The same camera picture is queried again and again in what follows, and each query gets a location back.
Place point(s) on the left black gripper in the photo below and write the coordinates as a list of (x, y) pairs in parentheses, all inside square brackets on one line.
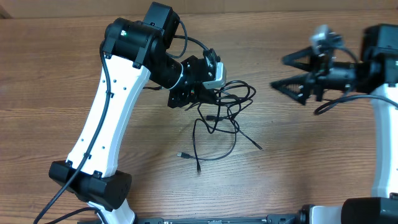
[(193, 94)]

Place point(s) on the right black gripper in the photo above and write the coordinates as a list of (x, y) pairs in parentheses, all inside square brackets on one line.
[(318, 72)]

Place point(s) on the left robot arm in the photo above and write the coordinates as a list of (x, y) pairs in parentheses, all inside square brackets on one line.
[(132, 53)]

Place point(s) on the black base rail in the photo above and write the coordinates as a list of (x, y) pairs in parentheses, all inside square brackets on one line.
[(214, 220)]

